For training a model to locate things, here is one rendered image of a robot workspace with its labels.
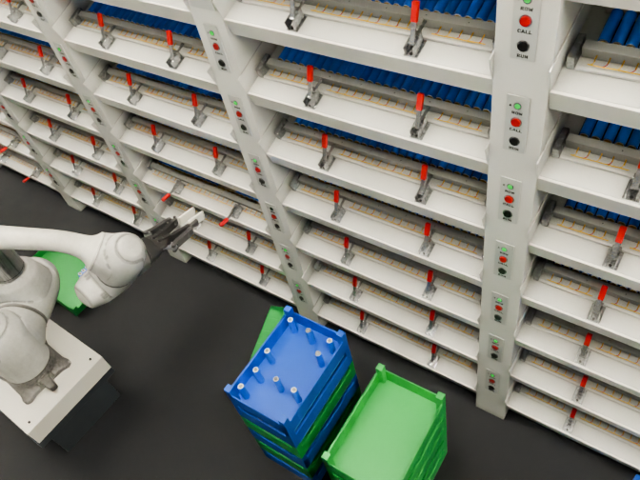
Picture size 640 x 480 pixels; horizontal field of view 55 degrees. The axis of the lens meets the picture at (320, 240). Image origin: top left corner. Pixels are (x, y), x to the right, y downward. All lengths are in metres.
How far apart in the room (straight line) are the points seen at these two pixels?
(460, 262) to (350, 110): 0.47
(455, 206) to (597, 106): 0.45
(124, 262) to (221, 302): 0.96
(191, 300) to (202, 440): 0.60
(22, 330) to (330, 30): 1.33
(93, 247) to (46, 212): 1.65
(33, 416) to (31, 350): 0.21
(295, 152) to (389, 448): 0.81
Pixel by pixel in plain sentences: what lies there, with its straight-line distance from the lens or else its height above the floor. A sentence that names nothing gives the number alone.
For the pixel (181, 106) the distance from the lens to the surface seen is 1.84.
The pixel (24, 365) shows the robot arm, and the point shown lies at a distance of 2.12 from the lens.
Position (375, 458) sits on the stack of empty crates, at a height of 0.32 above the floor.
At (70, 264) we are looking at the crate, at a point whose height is 0.07.
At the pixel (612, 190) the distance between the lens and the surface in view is 1.18.
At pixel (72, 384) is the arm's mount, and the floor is 0.27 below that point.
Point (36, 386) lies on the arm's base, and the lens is 2.20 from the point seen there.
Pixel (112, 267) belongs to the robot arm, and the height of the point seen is 0.83.
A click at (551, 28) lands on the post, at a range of 1.01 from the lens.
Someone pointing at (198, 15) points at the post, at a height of 1.26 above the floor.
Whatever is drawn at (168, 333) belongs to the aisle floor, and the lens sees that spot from 2.46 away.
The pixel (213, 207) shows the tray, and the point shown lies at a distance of 2.08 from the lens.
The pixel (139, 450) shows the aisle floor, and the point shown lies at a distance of 2.27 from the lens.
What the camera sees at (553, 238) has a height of 0.89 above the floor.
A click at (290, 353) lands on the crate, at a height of 0.40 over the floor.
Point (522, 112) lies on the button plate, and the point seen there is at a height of 1.21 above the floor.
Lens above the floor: 1.91
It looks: 49 degrees down
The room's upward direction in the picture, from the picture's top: 15 degrees counter-clockwise
